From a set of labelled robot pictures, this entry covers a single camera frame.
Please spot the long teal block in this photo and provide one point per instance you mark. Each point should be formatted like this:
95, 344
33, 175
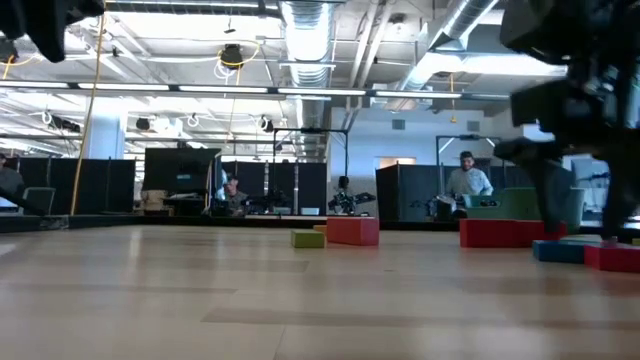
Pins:
580, 239

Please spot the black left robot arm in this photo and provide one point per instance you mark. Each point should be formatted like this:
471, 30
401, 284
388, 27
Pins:
45, 25

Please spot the grey office chair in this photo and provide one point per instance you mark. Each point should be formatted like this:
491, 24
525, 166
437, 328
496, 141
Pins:
40, 199

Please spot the long LED light bar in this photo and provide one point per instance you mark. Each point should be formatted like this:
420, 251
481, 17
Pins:
320, 91

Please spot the silver slanted air duct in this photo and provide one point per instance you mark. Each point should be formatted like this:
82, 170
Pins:
450, 30

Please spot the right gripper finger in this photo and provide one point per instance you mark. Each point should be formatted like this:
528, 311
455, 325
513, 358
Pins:
555, 190
620, 190

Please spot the black metal gantry frame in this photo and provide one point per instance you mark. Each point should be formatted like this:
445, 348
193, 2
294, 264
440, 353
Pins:
470, 137
310, 131

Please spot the grey background screen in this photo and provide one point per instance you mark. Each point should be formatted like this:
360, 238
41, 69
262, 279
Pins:
590, 200

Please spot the green plastic bin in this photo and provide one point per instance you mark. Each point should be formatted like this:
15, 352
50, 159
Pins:
505, 207

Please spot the blue rectangular block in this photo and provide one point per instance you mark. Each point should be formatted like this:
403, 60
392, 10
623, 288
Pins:
557, 251

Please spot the person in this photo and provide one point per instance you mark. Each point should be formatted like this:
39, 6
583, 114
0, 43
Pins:
9, 180
467, 180
233, 192

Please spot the orange rectangular block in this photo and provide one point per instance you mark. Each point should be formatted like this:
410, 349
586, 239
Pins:
320, 229

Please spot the large black monitor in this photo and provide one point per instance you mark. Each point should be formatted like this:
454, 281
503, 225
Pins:
182, 170

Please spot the silver spiral air duct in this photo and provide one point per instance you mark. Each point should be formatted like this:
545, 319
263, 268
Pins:
307, 40

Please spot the black background robot arm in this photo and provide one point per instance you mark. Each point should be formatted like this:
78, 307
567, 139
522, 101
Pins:
350, 197

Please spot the red rectangular block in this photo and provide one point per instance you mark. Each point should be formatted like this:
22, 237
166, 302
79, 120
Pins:
612, 258
530, 232

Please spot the red-orange rectangular block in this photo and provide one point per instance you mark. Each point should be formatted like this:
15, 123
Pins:
352, 231
564, 231

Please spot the black aluminium table frame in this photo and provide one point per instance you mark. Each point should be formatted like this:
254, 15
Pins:
150, 221

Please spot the long red block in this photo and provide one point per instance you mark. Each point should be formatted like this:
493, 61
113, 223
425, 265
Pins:
487, 233

